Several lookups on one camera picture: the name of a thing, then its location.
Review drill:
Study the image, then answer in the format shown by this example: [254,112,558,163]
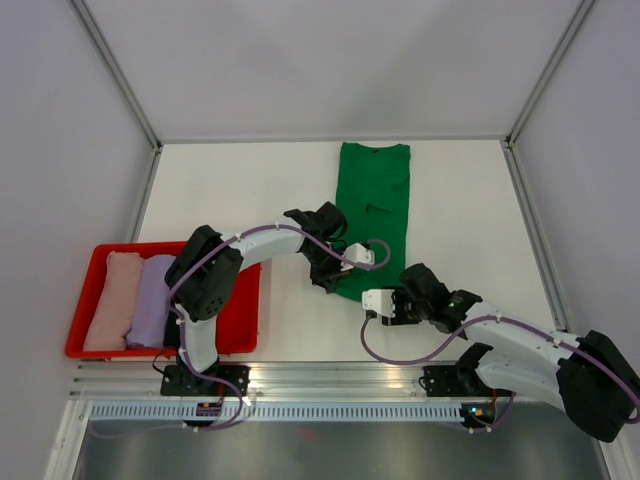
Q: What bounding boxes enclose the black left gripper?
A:
[302,244,352,295]

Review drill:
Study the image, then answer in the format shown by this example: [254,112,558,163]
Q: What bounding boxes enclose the green t shirt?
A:
[336,143,411,302]

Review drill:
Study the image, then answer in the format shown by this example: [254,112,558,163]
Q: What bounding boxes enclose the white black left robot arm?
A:
[161,202,350,397]

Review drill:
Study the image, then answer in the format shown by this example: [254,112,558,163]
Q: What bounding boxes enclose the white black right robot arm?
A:
[362,264,639,443]

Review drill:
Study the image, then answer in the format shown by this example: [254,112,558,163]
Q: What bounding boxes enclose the red plastic bin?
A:
[64,241,261,361]

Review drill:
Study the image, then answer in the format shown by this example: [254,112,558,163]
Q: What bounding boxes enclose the black rolled t shirt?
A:
[163,304,181,349]

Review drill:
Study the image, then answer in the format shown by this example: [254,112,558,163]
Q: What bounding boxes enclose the lavender rolled t shirt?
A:
[126,254,175,349]

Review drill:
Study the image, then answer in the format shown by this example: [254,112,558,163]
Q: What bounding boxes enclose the pink rolled t shirt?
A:
[83,252,145,352]

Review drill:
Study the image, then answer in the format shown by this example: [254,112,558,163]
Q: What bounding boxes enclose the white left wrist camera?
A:
[344,243,375,265]

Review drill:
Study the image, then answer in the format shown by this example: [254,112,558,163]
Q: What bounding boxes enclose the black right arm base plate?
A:
[419,364,512,398]

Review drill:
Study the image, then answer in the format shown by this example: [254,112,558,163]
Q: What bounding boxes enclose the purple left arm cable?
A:
[89,224,391,441]

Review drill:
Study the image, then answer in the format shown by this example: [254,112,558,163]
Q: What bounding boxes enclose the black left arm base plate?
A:
[160,364,250,397]

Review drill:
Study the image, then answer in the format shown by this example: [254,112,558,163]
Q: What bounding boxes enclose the aluminium frame post right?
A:
[505,0,598,150]

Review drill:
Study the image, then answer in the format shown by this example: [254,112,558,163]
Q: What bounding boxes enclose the aluminium frame post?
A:
[68,0,162,152]
[505,0,598,150]

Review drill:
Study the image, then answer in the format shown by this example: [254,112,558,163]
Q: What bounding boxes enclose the aluminium mounting rail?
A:
[67,360,614,401]

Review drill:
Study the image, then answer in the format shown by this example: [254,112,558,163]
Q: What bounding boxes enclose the white slotted cable duct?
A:
[90,401,463,423]

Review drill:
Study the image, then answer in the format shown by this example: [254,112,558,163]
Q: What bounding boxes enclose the aluminium frame post left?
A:
[68,0,162,152]

